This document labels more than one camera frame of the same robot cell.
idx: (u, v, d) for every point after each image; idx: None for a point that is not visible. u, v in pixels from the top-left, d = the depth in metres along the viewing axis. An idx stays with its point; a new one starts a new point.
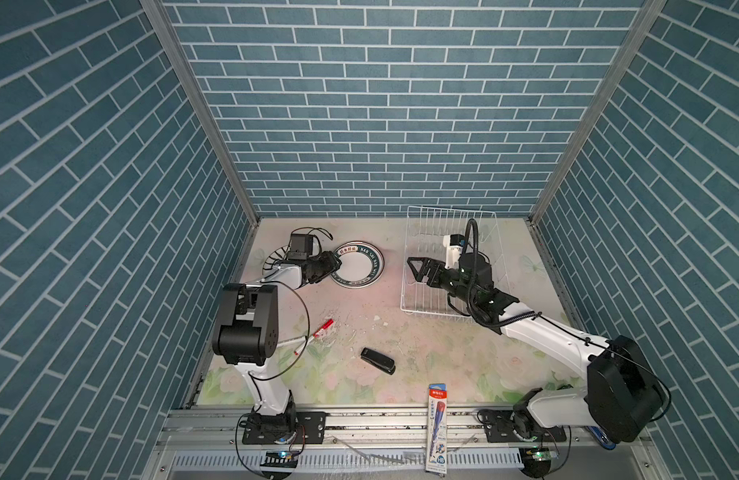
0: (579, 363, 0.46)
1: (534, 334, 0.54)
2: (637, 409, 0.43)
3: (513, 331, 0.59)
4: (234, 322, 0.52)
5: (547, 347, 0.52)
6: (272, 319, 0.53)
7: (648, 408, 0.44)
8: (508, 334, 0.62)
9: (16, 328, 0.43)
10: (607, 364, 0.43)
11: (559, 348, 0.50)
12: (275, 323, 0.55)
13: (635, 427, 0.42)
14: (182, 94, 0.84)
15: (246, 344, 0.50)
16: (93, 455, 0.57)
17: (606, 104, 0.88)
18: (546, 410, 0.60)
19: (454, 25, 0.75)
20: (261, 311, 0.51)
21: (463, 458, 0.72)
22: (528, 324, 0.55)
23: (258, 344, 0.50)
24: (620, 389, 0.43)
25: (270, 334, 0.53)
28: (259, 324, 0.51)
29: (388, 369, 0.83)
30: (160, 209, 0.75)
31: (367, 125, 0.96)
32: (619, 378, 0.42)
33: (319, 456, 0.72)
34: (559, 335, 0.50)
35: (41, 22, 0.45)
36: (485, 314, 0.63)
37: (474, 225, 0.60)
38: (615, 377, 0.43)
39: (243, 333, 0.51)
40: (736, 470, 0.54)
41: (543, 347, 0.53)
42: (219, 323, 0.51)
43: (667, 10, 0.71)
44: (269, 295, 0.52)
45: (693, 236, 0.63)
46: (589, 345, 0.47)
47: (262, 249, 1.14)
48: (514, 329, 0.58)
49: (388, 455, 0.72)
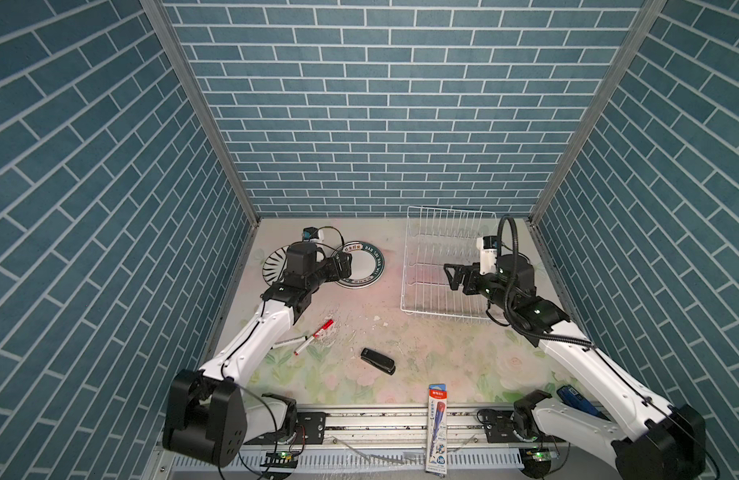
0: (628, 421, 0.42)
1: (581, 368, 0.48)
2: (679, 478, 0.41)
3: (555, 353, 0.52)
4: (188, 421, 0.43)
5: (594, 385, 0.47)
6: (236, 420, 0.43)
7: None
8: (550, 355, 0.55)
9: (17, 328, 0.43)
10: (665, 435, 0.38)
11: (609, 395, 0.44)
12: (238, 421, 0.44)
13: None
14: (182, 95, 0.84)
15: (201, 446, 0.41)
16: (93, 456, 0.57)
17: (606, 104, 0.88)
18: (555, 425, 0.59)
19: (454, 25, 0.75)
20: (215, 417, 0.40)
21: (463, 458, 0.72)
22: (577, 353, 0.49)
23: (214, 451, 0.40)
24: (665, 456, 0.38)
25: (230, 437, 0.43)
28: (214, 430, 0.40)
29: (388, 369, 0.83)
30: (160, 209, 0.75)
31: (366, 125, 0.96)
32: (674, 452, 0.42)
33: (319, 456, 0.72)
34: (615, 382, 0.45)
35: (42, 22, 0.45)
36: (526, 323, 0.56)
37: (513, 226, 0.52)
38: (670, 450, 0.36)
39: (197, 434, 0.42)
40: (735, 470, 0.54)
41: (590, 387, 0.48)
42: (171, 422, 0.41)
43: (667, 10, 0.71)
44: (225, 399, 0.40)
45: (693, 236, 0.63)
46: (649, 406, 0.42)
47: (262, 250, 1.13)
48: (560, 353, 0.51)
49: (388, 455, 0.72)
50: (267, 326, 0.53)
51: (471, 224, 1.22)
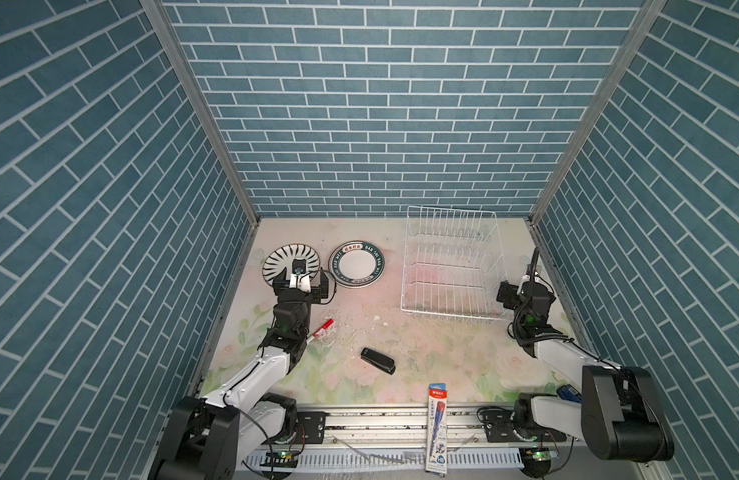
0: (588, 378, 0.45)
1: (557, 352, 0.57)
2: (628, 434, 0.42)
3: (544, 353, 0.62)
4: (178, 456, 0.42)
5: (569, 364, 0.53)
6: (229, 457, 0.43)
7: (637, 432, 0.42)
8: (540, 356, 0.63)
9: (16, 328, 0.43)
10: (604, 372, 0.47)
11: (576, 368, 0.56)
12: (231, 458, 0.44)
13: (613, 446, 0.41)
14: (182, 95, 0.84)
15: None
16: (93, 456, 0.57)
17: (605, 104, 0.88)
18: (548, 408, 0.59)
19: (453, 25, 0.75)
20: (212, 447, 0.41)
21: (463, 458, 0.72)
22: (557, 343, 0.58)
23: None
24: (608, 396, 0.44)
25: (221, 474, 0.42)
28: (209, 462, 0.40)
29: (388, 369, 0.83)
30: (160, 209, 0.75)
31: (366, 125, 0.96)
32: (610, 388, 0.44)
33: (318, 456, 0.72)
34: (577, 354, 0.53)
35: (41, 22, 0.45)
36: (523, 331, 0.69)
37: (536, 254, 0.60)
38: (605, 384, 0.44)
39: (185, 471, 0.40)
40: (735, 470, 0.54)
41: (567, 370, 0.54)
42: (161, 454, 0.41)
43: (667, 10, 0.71)
44: (225, 425, 0.42)
45: (693, 236, 0.63)
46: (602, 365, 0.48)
47: (262, 249, 1.14)
48: (544, 350, 0.61)
49: (388, 455, 0.72)
50: (267, 367, 0.56)
51: (471, 223, 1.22)
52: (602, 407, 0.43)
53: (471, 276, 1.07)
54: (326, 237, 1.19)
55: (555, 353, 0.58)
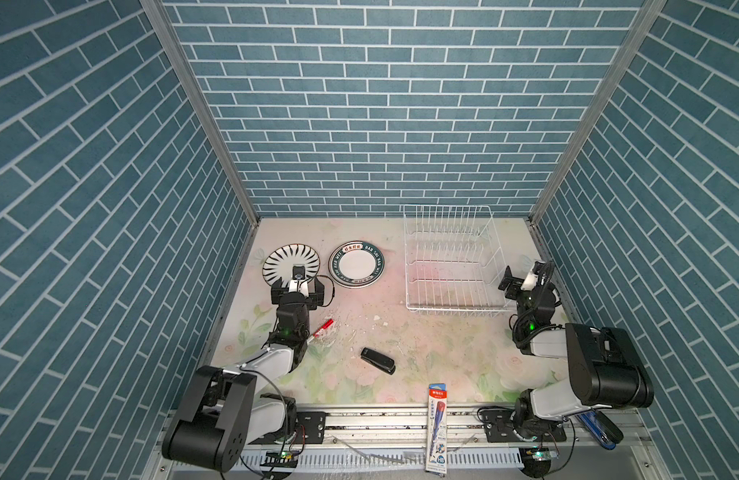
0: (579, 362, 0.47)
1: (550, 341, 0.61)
2: (609, 379, 0.45)
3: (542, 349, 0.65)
4: (195, 419, 0.43)
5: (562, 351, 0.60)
6: (243, 422, 0.45)
7: (619, 376, 0.45)
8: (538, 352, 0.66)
9: (16, 328, 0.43)
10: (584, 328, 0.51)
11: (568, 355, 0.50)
12: (245, 426, 0.46)
13: (596, 389, 0.45)
14: (182, 94, 0.84)
15: (201, 445, 0.41)
16: (93, 456, 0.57)
17: (605, 104, 0.88)
18: (545, 394, 0.61)
19: (453, 25, 0.75)
20: (227, 411, 0.43)
21: (462, 458, 0.72)
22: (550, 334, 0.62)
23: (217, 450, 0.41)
24: (587, 343, 0.49)
25: (235, 438, 0.43)
28: (224, 425, 0.42)
29: (388, 369, 0.83)
30: (160, 209, 0.75)
31: (366, 125, 0.96)
32: (589, 339, 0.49)
33: (319, 456, 0.72)
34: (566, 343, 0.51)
35: (41, 22, 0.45)
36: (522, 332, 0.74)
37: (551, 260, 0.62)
38: (584, 335, 0.50)
39: (200, 434, 0.42)
40: (736, 470, 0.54)
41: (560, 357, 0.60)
42: (179, 416, 0.43)
43: (667, 10, 0.71)
44: (243, 389, 0.44)
45: (693, 236, 0.63)
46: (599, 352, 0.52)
47: (261, 250, 1.13)
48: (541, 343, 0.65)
49: (388, 455, 0.72)
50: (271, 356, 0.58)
51: (471, 223, 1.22)
52: (582, 353, 0.48)
53: (471, 275, 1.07)
54: (326, 236, 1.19)
55: (546, 339, 0.63)
